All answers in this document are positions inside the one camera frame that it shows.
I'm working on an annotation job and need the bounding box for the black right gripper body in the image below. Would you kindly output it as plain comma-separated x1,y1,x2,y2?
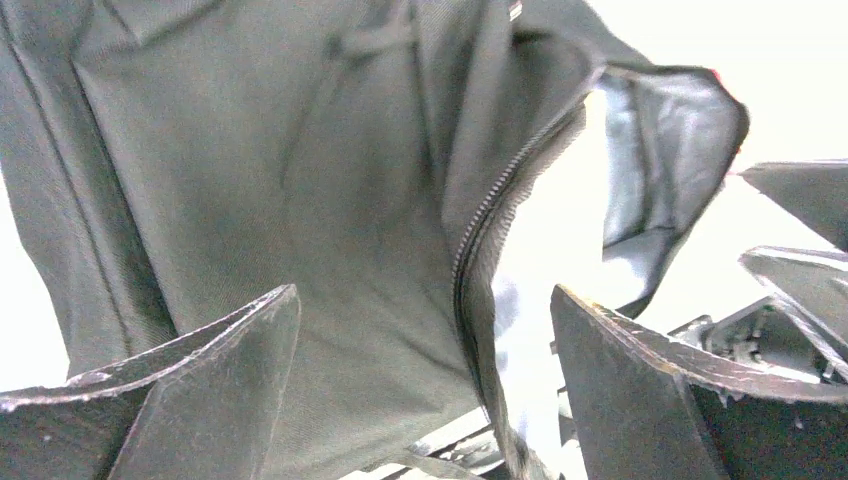
669,298,847,385

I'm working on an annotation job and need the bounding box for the black student backpack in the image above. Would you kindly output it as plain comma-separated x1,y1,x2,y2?
1,1,749,479

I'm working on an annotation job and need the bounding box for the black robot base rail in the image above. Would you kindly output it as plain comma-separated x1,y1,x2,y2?
345,408,513,480

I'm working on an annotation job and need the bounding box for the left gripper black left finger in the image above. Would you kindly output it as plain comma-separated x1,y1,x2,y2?
1,285,300,479

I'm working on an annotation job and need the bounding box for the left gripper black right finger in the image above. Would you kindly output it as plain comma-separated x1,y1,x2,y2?
551,286,847,480

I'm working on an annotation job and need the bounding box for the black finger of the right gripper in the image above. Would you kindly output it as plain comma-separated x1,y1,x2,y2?
740,247,847,352
741,159,847,251

